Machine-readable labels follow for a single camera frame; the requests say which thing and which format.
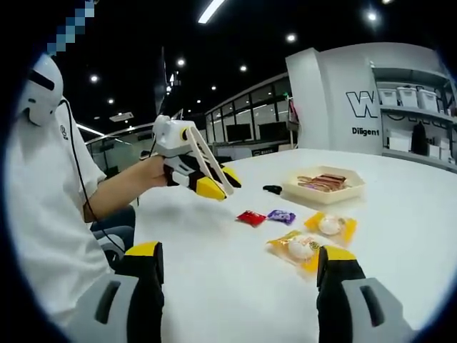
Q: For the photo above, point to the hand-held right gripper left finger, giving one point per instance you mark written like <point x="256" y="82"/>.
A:
<point x="143" y="293"/>

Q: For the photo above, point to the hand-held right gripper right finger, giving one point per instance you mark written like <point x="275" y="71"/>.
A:
<point x="337" y="303"/>

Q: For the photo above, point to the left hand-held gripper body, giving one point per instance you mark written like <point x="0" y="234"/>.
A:
<point x="169" y="137"/>

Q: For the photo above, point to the cream plastic food tongs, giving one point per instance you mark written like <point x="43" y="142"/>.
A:
<point x="209" y="160"/>

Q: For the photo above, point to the small black glossy item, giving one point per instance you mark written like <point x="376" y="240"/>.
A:
<point x="272" y="188"/>

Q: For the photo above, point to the small red snack packet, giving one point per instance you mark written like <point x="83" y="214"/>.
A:
<point x="251" y="218"/>

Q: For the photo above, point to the purple candy food packet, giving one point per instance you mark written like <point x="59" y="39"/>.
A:
<point x="282" y="216"/>

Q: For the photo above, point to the yellow pastry food packet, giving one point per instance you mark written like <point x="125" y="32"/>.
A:
<point x="292" y="250"/>
<point x="330" y="227"/>

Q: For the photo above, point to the cream hexagonal container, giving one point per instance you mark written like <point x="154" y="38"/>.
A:
<point x="321" y="197"/>

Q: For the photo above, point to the maroon snack food packet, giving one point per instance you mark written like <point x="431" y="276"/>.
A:
<point x="326" y="184"/>

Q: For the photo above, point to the long red snack bar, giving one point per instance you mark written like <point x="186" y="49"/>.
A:
<point x="332" y="177"/>

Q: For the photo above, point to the person's left hand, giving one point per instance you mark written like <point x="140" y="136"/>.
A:
<point x="153" y="171"/>

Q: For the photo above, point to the grey counter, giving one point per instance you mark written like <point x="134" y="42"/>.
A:
<point x="257" y="151"/>

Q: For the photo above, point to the black monitor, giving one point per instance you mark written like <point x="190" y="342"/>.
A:
<point x="239" y="133"/>
<point x="272" y="131"/>

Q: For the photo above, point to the ceiling air conditioner vent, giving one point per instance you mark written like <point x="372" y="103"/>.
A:
<point x="121" y="116"/>

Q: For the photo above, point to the grey chair armrest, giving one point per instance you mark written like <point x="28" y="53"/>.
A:
<point x="107" y="246"/>

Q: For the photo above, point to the person's blue jeans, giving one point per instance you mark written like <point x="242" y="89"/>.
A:
<point x="121" y="221"/>

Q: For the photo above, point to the ceiling strip light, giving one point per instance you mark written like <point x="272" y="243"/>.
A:
<point x="212" y="10"/>
<point x="91" y="129"/>

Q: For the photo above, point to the person in white shirt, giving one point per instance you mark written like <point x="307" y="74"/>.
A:
<point x="46" y="214"/>

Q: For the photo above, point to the white neck-worn device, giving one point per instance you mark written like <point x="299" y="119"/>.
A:
<point x="41" y="105"/>

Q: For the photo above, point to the group of ceiling spotlights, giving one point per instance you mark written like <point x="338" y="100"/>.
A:
<point x="291" y="37"/>

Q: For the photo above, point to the large white carton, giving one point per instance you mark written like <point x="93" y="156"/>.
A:
<point x="399" y="141"/>

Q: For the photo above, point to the white storage box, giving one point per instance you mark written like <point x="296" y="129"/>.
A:
<point x="388" y="97"/>
<point x="427" y="99"/>
<point x="408" y="97"/>

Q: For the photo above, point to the black bag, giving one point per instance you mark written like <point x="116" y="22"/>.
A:
<point x="419" y="139"/>

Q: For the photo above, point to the stacked small white cartons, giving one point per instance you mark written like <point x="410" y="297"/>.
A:
<point x="440" y="150"/>

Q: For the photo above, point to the grey metal shelf unit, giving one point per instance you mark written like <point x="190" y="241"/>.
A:
<point x="414" y="111"/>

